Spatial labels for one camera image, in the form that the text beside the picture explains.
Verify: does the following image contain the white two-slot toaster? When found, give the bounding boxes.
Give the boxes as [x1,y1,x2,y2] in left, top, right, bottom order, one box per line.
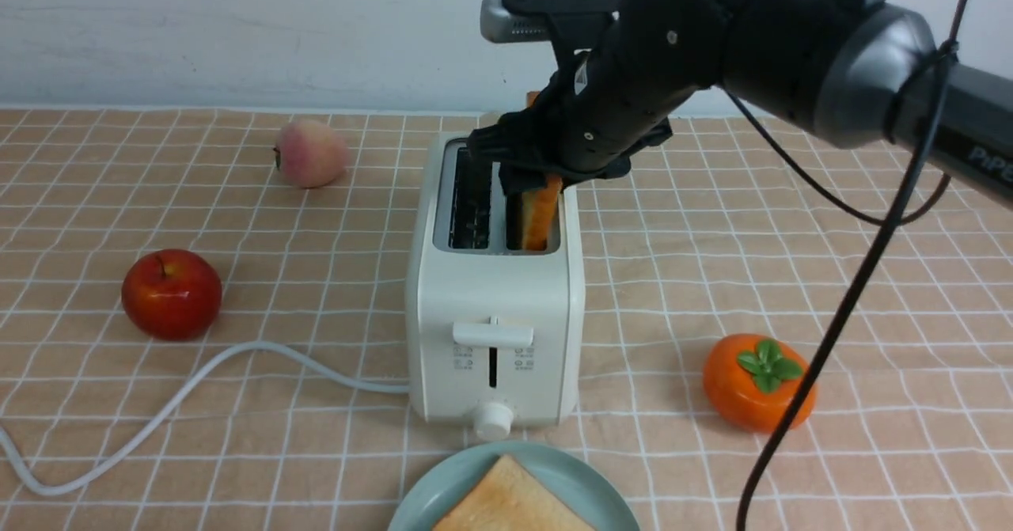
[404,133,586,441]

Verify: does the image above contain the white power cord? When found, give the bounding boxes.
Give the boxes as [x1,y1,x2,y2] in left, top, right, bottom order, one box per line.
[0,342,410,498]

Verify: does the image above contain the pink peach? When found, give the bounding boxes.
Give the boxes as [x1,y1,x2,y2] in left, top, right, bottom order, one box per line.
[274,119,352,189]

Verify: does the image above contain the orange persimmon with green leaf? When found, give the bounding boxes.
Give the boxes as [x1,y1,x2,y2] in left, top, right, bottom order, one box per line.
[702,334,808,434]

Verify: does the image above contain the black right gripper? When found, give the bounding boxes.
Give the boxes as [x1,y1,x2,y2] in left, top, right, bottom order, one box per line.
[467,36,701,196]

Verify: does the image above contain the checkered beige tablecloth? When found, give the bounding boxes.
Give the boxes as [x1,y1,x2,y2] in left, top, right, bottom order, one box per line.
[1,110,1012,530]

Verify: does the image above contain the red apple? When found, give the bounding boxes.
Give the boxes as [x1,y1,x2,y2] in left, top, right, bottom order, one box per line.
[120,248,223,342]

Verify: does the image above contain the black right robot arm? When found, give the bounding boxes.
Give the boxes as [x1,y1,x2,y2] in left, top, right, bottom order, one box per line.
[468,0,937,193]

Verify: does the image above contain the toasted bread slice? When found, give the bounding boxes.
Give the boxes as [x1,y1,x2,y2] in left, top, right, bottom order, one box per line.
[518,92,564,252]
[433,455,593,530]

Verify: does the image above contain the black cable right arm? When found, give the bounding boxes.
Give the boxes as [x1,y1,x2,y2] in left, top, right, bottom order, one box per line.
[724,0,982,531]

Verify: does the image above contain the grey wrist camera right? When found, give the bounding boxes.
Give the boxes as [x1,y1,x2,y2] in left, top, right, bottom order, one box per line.
[479,0,620,68]

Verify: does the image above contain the light blue plate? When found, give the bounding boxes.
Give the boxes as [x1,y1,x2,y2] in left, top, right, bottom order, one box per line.
[388,440,640,530]

